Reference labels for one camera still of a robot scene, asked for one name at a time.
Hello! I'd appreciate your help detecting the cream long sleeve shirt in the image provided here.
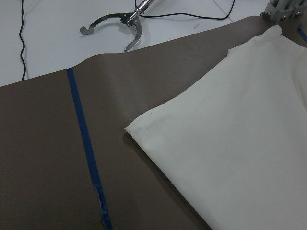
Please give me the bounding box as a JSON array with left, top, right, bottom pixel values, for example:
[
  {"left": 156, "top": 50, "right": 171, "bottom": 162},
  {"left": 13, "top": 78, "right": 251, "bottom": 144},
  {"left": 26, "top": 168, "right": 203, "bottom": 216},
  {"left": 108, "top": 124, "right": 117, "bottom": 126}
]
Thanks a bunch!
[{"left": 126, "top": 25, "right": 307, "bottom": 230}]

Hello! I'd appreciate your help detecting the metal reacher grabber tool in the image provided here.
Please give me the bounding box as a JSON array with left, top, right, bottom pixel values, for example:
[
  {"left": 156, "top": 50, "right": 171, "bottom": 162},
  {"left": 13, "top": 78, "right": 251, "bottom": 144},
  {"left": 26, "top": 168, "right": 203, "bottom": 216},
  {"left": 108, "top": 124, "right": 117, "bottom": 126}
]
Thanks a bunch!
[{"left": 80, "top": 0, "right": 153, "bottom": 53}]

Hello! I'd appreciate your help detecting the black cable on desk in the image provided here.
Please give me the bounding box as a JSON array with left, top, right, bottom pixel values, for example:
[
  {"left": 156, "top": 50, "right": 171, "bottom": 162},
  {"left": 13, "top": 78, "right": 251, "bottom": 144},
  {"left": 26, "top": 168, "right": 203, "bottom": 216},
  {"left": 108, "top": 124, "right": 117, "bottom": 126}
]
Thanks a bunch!
[{"left": 19, "top": 0, "right": 237, "bottom": 81}]

